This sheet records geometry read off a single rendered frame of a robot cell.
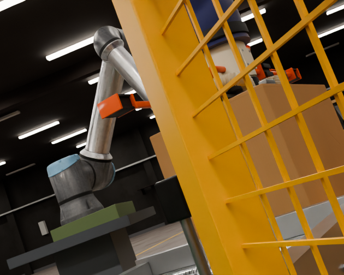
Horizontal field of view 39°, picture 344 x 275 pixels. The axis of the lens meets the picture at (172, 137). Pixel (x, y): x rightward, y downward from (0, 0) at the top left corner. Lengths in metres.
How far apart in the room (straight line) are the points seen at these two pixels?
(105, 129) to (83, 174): 0.23
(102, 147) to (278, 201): 1.08
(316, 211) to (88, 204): 1.10
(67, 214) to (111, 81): 0.60
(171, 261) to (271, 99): 0.54
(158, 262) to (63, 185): 0.73
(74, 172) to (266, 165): 0.98
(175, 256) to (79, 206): 0.71
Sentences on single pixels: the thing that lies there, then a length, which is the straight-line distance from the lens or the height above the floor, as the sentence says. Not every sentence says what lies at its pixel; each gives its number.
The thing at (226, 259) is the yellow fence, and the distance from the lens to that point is 0.43.
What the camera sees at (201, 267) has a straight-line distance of 0.51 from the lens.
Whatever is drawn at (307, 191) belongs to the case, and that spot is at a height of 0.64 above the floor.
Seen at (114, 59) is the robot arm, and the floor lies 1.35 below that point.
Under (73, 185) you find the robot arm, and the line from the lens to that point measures 2.06.
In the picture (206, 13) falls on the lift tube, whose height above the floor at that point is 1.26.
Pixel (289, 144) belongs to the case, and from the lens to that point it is 1.31.
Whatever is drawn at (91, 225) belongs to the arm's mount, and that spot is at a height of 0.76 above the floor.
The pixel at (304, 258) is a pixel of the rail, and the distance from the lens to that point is 0.78.
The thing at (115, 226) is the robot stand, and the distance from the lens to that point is 1.83.
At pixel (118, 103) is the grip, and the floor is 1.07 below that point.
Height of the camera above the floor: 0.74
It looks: 7 degrees up
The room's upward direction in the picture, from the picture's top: 20 degrees counter-clockwise
